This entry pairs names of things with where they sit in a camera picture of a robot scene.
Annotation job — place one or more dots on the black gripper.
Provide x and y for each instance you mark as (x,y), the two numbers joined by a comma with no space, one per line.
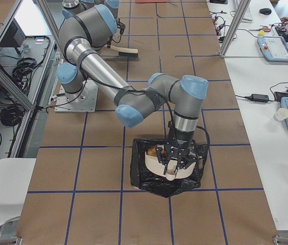
(120,26)
(182,140)

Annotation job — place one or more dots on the white plastic dustpan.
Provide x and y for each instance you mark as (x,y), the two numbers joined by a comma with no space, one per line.
(170,162)

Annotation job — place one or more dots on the white hand brush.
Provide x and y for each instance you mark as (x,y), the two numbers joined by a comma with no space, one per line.
(122,51)

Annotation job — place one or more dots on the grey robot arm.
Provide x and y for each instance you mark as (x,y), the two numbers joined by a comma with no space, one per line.
(133,106)
(95,3)

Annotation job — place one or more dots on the black power adapter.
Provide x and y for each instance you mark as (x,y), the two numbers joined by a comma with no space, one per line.
(259,98)

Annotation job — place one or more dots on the paper cup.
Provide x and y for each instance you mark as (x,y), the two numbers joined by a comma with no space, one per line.
(281,114)

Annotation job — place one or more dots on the yellow sponge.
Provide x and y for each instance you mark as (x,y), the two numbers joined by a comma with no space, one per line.
(261,33)

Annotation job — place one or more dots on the black computer mouse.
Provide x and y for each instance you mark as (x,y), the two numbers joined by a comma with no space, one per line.
(265,11)

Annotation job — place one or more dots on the blue teach pendant far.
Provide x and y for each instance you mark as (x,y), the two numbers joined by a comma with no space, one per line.
(274,49)

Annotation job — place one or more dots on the white chair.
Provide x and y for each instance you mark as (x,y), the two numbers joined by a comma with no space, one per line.
(15,176)

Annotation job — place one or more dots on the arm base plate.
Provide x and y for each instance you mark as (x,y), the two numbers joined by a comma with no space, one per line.
(84,101)

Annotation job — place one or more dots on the aluminium frame post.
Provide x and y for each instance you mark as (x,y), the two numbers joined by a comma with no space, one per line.
(233,27)

